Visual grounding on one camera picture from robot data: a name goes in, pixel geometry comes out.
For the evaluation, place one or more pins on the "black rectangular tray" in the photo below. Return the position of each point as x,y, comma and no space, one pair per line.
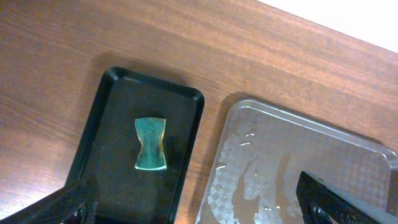
109,146

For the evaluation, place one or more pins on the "brown serving tray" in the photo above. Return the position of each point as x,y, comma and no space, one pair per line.
262,151

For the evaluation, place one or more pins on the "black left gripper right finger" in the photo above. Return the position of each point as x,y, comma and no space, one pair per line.
319,203

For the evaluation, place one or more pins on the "green yellow sponge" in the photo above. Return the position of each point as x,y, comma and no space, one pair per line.
150,132

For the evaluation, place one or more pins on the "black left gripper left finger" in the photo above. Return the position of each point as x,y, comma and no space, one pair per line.
74,203

